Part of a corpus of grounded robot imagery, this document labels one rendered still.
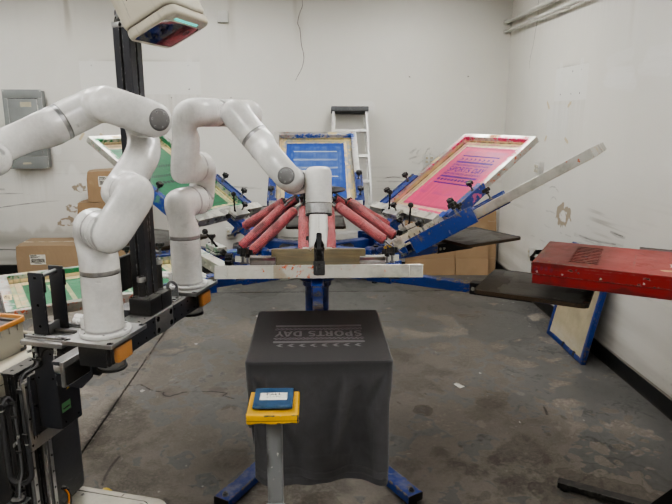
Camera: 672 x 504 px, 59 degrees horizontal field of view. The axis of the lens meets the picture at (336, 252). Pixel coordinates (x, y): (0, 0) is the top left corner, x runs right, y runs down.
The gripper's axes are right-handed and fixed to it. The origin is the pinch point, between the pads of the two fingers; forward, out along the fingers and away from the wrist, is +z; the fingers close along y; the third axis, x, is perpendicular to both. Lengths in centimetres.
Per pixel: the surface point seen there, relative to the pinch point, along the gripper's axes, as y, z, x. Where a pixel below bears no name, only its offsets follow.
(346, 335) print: -32.8, 22.4, 9.3
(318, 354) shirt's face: -17.4, 26.5, -0.3
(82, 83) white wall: -433, -192, -233
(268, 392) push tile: 11.7, 32.2, -13.5
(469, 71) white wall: -430, -204, 159
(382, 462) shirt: -21, 61, 20
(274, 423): 19.1, 38.4, -11.5
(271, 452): 12, 48, -13
